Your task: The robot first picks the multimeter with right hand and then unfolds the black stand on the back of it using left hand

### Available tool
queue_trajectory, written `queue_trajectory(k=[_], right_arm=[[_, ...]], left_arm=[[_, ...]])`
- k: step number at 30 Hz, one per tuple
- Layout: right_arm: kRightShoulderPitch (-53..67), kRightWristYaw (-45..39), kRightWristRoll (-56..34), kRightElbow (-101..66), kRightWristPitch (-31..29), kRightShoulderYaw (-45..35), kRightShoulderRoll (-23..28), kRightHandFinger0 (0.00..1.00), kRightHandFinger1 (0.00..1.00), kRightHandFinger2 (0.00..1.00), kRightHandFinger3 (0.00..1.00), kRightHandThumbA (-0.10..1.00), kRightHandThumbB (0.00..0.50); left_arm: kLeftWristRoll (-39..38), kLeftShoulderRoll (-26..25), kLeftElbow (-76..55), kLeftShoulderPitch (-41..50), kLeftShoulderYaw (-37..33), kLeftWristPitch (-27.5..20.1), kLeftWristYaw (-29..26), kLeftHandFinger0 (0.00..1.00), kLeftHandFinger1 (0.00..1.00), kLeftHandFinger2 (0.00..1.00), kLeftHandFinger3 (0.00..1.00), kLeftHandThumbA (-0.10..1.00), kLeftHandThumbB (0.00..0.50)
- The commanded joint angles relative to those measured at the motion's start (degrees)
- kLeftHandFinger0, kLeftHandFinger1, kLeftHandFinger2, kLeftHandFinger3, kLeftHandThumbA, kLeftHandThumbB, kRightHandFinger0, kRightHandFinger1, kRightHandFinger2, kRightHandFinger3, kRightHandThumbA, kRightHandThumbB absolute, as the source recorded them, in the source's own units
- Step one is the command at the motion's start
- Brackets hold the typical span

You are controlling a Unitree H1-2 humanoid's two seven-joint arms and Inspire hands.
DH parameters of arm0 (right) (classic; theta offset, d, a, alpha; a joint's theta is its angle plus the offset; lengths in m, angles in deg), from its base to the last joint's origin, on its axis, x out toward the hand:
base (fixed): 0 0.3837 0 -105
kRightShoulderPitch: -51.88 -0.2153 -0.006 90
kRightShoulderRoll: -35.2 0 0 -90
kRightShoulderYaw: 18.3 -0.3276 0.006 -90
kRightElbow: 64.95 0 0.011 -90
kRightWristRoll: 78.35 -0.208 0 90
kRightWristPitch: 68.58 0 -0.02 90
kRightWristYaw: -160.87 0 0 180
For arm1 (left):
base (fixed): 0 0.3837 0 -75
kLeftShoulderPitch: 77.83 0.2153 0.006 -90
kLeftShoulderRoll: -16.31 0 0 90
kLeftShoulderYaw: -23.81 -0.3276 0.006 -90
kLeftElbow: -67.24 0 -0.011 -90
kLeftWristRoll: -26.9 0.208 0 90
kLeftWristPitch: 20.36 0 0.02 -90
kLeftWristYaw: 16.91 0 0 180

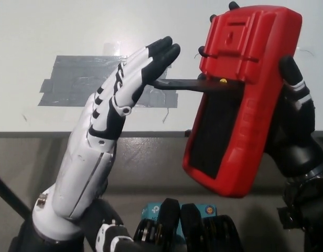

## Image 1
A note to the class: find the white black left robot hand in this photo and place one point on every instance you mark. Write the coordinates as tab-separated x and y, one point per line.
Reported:
83	162

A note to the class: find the red digital multimeter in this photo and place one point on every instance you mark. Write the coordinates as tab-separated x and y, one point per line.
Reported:
250	118

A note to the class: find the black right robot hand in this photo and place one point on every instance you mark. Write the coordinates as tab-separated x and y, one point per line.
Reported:
297	136

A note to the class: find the small black edge tape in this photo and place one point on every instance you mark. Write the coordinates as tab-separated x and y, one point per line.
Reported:
187	133

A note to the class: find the grey duct tape patch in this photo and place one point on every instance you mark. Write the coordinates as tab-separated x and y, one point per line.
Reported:
72	78

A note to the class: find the black floor tape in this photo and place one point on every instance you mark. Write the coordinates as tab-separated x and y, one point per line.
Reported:
283	218

